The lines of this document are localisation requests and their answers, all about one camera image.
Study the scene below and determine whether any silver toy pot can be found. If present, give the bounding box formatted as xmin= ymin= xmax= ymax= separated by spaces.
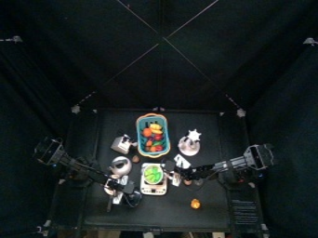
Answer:
xmin=176 ymin=136 xmax=203 ymax=157

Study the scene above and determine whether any green toy lettuce bowl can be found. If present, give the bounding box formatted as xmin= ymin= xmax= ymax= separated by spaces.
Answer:
xmin=142 ymin=165 xmax=164 ymax=184

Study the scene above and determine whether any white toy scale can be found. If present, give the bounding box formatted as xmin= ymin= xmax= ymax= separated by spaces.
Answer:
xmin=138 ymin=162 xmax=168 ymax=196

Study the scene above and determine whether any small orange toy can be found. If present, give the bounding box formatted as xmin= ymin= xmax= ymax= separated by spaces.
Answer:
xmin=189 ymin=198 xmax=203 ymax=210

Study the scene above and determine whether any teal basket with orange rim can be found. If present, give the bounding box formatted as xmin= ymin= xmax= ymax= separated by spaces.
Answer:
xmin=134 ymin=112 xmax=171 ymax=159

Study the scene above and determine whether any white star-shaped toy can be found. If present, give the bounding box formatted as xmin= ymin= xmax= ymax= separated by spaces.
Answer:
xmin=185 ymin=128 xmax=203 ymax=142

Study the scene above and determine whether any yellow toy banana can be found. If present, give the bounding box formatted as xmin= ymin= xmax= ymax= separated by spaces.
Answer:
xmin=149 ymin=123 xmax=164 ymax=135

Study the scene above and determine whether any white toy toaster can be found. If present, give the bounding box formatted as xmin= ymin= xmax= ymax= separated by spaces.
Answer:
xmin=109 ymin=135 xmax=138 ymax=155

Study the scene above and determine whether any thin diagonal brace wire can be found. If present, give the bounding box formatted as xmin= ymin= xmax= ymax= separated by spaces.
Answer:
xmin=114 ymin=0 xmax=240 ymax=110
xmin=76 ymin=0 xmax=220 ymax=106

